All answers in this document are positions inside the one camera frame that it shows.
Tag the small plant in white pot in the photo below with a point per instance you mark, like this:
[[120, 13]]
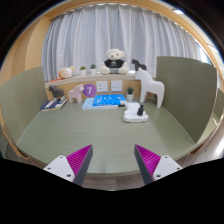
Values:
[[130, 96]]

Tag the dark grey horse figurine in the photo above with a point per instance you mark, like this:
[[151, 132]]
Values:
[[56, 91]]

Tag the ceiling lights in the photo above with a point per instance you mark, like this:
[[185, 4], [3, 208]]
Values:
[[178, 11]]

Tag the tiny potted succulent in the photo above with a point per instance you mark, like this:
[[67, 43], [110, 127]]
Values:
[[83, 71], [93, 70]]

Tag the pink horse figurine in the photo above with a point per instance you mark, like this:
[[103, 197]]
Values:
[[76, 94]]

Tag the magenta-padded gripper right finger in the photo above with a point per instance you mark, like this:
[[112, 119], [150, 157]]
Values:
[[163, 166]]

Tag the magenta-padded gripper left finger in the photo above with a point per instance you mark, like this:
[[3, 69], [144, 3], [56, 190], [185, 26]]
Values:
[[63, 166]]

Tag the white wall socket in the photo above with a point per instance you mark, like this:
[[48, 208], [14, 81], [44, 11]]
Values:
[[116, 85], [102, 86]]

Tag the purple round number disc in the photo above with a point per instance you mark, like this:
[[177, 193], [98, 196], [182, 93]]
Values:
[[89, 90]]

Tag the light blue book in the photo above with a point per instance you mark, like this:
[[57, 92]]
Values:
[[87, 105]]

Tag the white bear-shaped power strip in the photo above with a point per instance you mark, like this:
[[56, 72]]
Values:
[[131, 115]]

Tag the grey-white curtain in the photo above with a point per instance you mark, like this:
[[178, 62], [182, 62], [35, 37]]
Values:
[[100, 30]]

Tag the small black charger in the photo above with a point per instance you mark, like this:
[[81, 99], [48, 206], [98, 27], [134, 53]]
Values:
[[140, 110]]

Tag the orange and cream plush toy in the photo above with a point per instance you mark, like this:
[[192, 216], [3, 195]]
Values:
[[66, 72]]

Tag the black horse figurine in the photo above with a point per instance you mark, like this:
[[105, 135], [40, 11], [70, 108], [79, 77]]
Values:
[[138, 64]]

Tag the dark navy book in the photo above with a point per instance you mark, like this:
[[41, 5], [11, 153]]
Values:
[[53, 105]]

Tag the large white horse figurine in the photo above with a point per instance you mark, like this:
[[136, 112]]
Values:
[[151, 87]]

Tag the cream teddy bear black shirt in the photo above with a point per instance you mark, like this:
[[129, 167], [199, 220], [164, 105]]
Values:
[[114, 63]]

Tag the green partition panel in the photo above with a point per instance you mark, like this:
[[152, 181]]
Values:
[[186, 93], [219, 103], [23, 103]]

